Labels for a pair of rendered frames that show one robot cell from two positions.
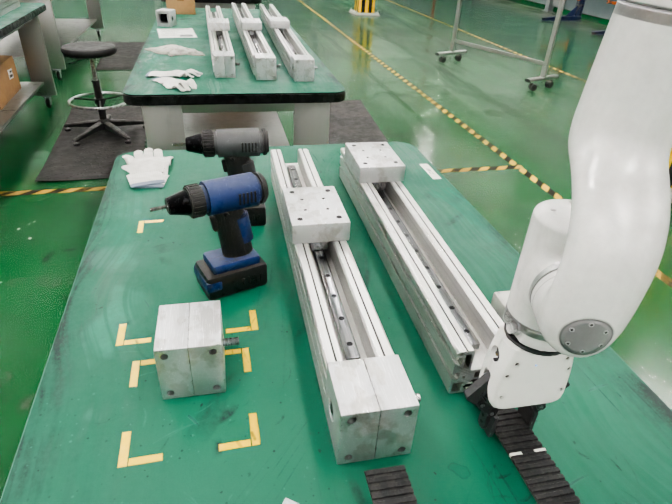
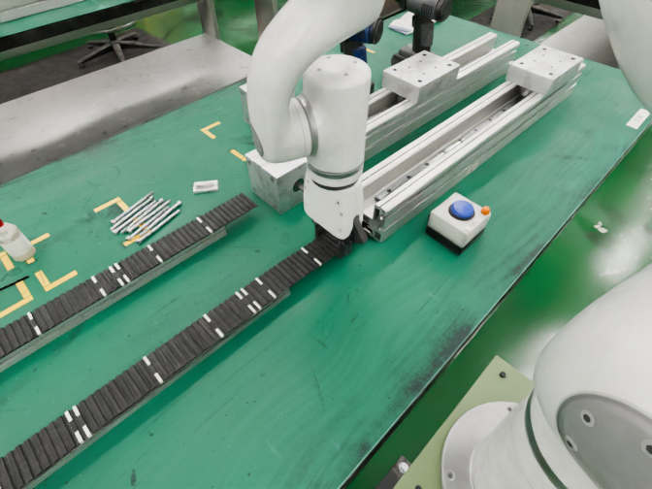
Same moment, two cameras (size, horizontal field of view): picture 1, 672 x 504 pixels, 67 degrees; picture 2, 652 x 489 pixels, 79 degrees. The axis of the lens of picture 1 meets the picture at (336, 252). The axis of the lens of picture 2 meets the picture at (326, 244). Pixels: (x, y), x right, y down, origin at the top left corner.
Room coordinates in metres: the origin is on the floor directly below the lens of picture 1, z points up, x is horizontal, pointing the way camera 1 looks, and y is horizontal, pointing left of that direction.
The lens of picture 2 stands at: (0.22, -0.65, 1.35)
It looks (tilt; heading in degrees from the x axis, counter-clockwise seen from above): 49 degrees down; 60
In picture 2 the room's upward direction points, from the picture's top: straight up
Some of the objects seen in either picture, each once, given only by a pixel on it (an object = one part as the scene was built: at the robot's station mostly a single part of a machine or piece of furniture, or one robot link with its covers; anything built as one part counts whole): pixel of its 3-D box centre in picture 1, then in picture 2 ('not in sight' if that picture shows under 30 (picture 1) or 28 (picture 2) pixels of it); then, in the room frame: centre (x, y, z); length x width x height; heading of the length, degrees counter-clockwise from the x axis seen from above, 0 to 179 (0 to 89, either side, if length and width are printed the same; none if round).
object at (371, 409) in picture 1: (377, 406); (284, 178); (0.47, -0.07, 0.83); 0.12 x 0.09 x 0.10; 103
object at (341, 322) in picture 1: (313, 239); (416, 99); (0.90, 0.05, 0.82); 0.80 x 0.10 x 0.09; 13
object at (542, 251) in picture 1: (560, 266); (333, 114); (0.47, -0.25, 1.06); 0.09 x 0.08 x 0.13; 174
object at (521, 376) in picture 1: (527, 359); (334, 194); (0.47, -0.25, 0.92); 0.10 x 0.07 x 0.11; 103
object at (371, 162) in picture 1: (373, 166); (541, 74); (1.18, -0.08, 0.87); 0.16 x 0.11 x 0.07; 13
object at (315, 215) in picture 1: (314, 219); (419, 81); (0.90, 0.05, 0.87); 0.16 x 0.11 x 0.07; 13
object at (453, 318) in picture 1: (401, 234); (481, 130); (0.94, -0.14, 0.82); 0.80 x 0.10 x 0.09; 13
